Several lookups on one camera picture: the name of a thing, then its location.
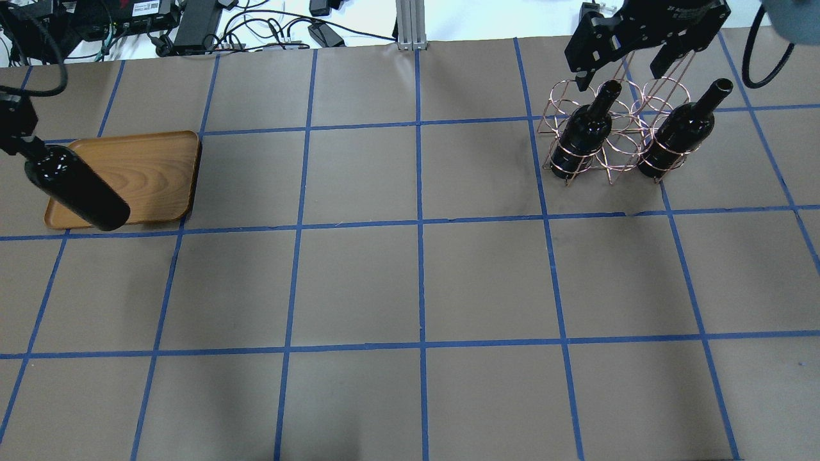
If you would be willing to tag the copper wire bottle basket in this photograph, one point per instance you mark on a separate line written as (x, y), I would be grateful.
(637, 114)

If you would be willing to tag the black power adapter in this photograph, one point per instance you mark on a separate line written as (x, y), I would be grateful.
(198, 25)

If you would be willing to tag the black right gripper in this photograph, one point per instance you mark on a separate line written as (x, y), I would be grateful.
(680, 14)

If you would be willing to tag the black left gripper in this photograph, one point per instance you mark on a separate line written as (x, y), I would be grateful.
(14, 125)

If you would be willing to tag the dark wine bottle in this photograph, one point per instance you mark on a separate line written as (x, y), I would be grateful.
(683, 130)
(66, 178)
(585, 133)

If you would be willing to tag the aluminium frame post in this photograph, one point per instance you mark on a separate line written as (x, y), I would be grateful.
(411, 32)

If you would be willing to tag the wooden serving tray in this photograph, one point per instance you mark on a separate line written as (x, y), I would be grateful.
(154, 173)

